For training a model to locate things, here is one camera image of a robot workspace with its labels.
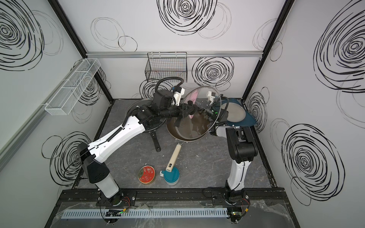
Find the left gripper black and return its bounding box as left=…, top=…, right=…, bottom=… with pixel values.
left=159, top=104, right=194, bottom=122

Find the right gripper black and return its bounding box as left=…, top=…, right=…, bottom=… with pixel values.
left=191, top=99, right=218, bottom=125

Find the glass pot lid black knob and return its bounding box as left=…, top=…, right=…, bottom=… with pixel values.
left=177, top=86, right=221, bottom=142

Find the pink cloth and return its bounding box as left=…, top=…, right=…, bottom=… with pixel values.
left=189, top=90, right=199, bottom=104

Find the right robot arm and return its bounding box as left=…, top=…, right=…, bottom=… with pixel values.
left=209, top=97, right=259, bottom=204

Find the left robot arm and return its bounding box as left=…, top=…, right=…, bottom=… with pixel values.
left=77, top=91, right=198, bottom=205

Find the glass lid on black pan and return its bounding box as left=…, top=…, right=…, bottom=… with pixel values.
left=125, top=98, right=166, bottom=132

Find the black frying pan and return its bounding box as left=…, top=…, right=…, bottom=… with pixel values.
left=125, top=98, right=166, bottom=152

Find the grey round plate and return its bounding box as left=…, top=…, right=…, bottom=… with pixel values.
left=227, top=103, right=246, bottom=123

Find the teal tray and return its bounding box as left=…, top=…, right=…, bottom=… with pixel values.
left=223, top=98, right=256, bottom=127

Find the teal lidded cup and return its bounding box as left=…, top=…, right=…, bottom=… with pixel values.
left=160, top=167, right=180, bottom=186

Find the white mesh shelf basket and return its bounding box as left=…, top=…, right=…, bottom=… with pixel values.
left=45, top=59, right=101, bottom=116

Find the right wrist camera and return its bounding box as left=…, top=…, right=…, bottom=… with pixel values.
left=207, top=91, right=216, bottom=104

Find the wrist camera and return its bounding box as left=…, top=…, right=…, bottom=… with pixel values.
left=207, top=91, right=216, bottom=104
left=173, top=86, right=185, bottom=106

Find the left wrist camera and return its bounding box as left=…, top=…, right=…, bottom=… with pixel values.
left=173, top=86, right=185, bottom=106

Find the black wire basket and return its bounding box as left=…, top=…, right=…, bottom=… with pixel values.
left=144, top=52, right=188, bottom=82

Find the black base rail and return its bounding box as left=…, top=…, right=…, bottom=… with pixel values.
left=58, top=187, right=287, bottom=207

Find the white slotted cable duct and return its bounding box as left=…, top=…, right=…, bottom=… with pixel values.
left=61, top=208, right=229, bottom=219

